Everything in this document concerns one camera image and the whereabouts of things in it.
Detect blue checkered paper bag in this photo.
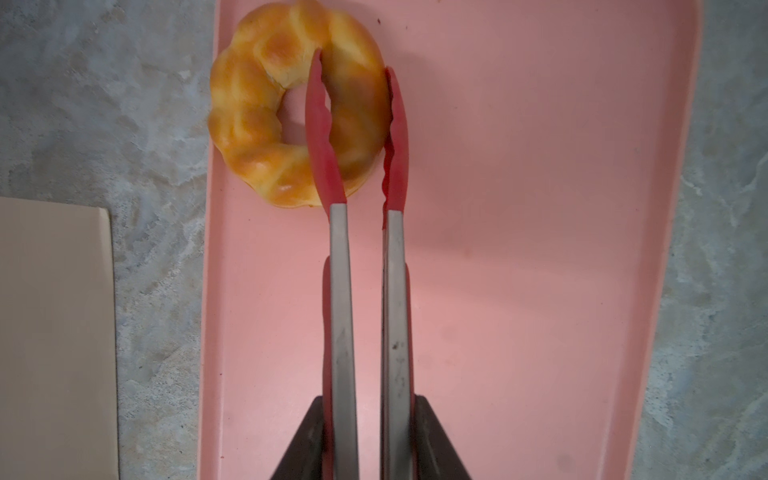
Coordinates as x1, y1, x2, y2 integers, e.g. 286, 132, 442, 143
1, 198, 119, 479

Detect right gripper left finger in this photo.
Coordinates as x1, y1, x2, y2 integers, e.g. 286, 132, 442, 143
271, 396, 324, 480

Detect red metal tongs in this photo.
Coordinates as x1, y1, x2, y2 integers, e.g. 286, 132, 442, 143
305, 50, 418, 479

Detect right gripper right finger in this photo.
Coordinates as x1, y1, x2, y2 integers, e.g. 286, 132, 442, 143
413, 395, 471, 480

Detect twisted yellow pretzel bread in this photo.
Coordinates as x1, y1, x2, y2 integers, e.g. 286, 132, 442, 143
208, 1, 391, 208

